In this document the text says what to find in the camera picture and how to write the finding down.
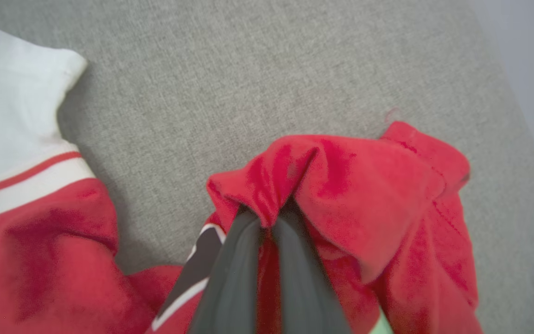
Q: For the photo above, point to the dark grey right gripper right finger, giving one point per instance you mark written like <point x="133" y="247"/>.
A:
<point x="304" y="297"/>

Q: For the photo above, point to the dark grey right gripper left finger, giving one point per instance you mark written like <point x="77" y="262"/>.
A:
<point x="230" y="297"/>

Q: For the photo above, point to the red and white shirt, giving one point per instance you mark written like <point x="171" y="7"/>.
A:
<point x="364" y="185"/>

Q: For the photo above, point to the beige fabric cloth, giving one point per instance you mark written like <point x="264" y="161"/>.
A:
<point x="248" y="69"/>

